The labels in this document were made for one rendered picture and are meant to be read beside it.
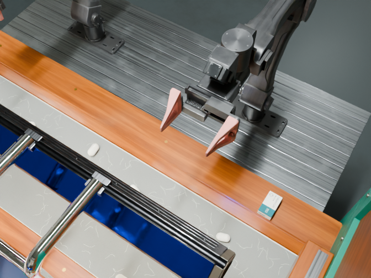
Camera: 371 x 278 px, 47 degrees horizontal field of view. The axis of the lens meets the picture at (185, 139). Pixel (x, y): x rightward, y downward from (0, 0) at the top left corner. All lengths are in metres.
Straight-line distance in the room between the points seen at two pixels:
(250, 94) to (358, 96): 1.23
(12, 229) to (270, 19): 0.75
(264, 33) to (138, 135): 0.44
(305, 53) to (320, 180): 1.29
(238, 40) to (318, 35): 1.77
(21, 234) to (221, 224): 0.47
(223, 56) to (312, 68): 1.64
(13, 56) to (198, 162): 0.66
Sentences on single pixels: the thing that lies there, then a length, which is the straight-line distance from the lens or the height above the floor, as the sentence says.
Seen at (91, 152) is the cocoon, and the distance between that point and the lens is 1.14.
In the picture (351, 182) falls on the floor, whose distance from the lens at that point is 2.05.
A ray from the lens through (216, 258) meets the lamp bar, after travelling 0.65.
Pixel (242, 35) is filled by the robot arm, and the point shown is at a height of 1.17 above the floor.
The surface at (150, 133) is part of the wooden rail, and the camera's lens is 1.14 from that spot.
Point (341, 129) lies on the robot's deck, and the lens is 1.34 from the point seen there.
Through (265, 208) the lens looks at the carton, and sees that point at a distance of 1.04.
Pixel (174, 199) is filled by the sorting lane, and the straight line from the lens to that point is 1.08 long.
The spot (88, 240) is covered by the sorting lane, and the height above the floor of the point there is 0.74.
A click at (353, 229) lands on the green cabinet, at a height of 0.87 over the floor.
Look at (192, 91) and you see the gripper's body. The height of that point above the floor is 1.10.
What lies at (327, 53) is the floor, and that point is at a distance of 2.46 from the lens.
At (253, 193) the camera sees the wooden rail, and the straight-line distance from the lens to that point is 1.07.
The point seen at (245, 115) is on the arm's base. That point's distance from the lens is 1.27.
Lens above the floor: 1.73
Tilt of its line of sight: 59 degrees down
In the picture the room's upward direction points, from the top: straight up
